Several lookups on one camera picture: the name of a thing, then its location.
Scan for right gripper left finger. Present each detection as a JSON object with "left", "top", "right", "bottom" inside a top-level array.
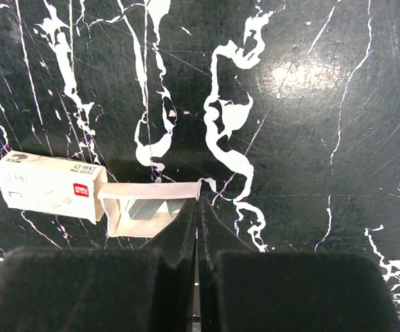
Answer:
[{"left": 0, "top": 199, "right": 197, "bottom": 331}]

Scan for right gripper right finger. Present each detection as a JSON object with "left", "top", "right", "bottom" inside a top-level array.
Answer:
[{"left": 197, "top": 198, "right": 400, "bottom": 331}]

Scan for staple box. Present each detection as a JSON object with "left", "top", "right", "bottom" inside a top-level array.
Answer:
[{"left": 0, "top": 151, "right": 201, "bottom": 238}]

